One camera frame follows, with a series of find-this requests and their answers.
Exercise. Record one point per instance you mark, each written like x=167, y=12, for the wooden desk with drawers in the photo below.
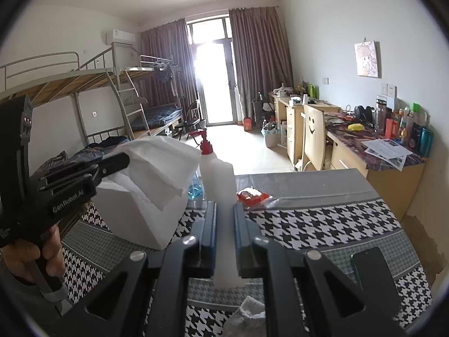
x=293, y=133

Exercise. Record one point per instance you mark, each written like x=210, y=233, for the red snack packet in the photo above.
x=250, y=196

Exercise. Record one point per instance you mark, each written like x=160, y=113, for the printed papers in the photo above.
x=386, y=151

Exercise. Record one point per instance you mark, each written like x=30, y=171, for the wooden smiley chair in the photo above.
x=314, y=133

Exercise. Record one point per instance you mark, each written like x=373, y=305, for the blue patterned quilt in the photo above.
x=101, y=147

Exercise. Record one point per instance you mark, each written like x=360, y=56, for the wooden desk with patterned cover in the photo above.
x=389, y=189

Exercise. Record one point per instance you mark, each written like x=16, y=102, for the glass balcony door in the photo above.
x=228, y=77

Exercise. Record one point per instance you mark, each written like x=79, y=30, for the white wall outlet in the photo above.
x=388, y=90

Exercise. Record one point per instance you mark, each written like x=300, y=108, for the cartoon wall picture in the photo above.
x=367, y=59

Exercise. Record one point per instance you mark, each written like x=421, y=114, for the small metal bunk bed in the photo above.
x=158, y=116

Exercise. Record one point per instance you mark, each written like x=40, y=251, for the red floor bottle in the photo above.
x=248, y=124

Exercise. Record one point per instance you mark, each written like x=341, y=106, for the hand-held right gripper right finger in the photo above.
x=242, y=238

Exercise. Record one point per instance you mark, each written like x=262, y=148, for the row of toiletry bottles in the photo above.
x=403, y=126

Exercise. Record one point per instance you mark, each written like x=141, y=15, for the white air conditioner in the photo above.
x=120, y=37

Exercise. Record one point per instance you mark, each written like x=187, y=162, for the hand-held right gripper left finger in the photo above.
x=209, y=238

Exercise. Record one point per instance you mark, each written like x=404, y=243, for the houndstooth tablecloth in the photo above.
x=315, y=224

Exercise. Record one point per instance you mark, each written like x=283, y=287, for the yellow desk item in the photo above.
x=355, y=127

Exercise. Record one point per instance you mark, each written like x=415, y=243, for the black round device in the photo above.
x=361, y=114

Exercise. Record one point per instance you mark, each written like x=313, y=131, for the white foam tube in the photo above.
x=226, y=245

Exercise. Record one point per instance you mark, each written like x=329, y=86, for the grey sock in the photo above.
x=245, y=316

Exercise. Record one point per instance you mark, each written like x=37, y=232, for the brown curtain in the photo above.
x=259, y=59
x=165, y=52

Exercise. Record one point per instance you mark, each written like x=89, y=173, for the dark hanging clothes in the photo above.
x=165, y=75

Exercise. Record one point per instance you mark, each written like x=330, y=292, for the blue glass item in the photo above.
x=194, y=191

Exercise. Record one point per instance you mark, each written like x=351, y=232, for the white trash bin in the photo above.
x=271, y=138

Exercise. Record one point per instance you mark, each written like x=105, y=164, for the black smartphone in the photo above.
x=375, y=273

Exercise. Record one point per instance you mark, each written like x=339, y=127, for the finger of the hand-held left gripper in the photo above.
x=112, y=165

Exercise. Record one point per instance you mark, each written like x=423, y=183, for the white foam box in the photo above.
x=140, y=217

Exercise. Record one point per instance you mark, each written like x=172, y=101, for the person's left hand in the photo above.
x=52, y=252

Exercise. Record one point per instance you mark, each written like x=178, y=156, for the black trolley bag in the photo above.
x=261, y=108

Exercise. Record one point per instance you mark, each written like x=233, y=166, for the large metal bunk bed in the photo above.
x=70, y=84

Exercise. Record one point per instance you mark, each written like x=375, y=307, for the black folding chair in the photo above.
x=191, y=116

